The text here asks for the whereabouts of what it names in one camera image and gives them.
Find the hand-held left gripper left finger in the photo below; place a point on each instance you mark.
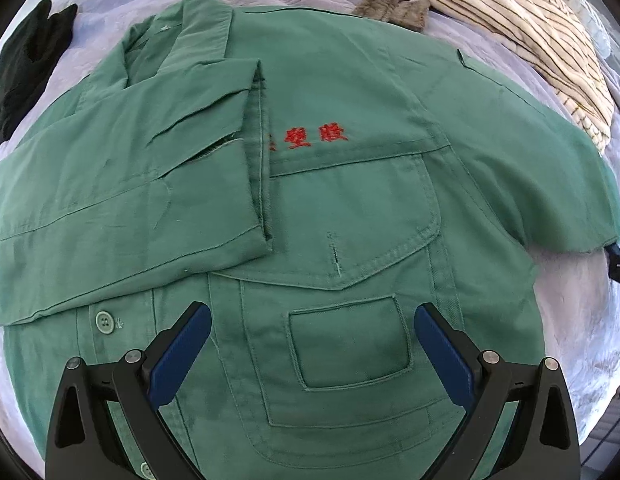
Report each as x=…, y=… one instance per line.
x=182, y=350

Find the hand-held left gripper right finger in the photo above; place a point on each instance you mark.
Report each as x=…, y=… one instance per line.
x=442, y=350

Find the green work jacket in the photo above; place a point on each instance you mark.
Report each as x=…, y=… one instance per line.
x=340, y=185

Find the lavender plush blanket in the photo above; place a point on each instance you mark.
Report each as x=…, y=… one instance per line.
x=580, y=320

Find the white quilted cloth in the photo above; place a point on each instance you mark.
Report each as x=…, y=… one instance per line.
x=585, y=15

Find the cream striped blanket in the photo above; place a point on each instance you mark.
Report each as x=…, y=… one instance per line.
x=515, y=20

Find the black cloth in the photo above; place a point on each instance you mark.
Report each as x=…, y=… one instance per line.
x=24, y=60

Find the brown fuzzy cloth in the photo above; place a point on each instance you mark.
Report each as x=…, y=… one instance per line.
x=390, y=7

